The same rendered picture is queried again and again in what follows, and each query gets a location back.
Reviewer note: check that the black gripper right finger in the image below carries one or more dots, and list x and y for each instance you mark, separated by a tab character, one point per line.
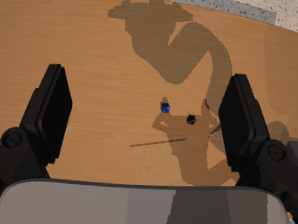
262	162

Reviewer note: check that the blue die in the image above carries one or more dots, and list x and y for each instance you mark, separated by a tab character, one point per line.
165	108

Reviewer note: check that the black die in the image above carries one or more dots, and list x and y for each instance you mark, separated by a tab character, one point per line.
191	119

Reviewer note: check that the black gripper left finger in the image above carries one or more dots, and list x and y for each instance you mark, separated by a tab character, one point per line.
26	150

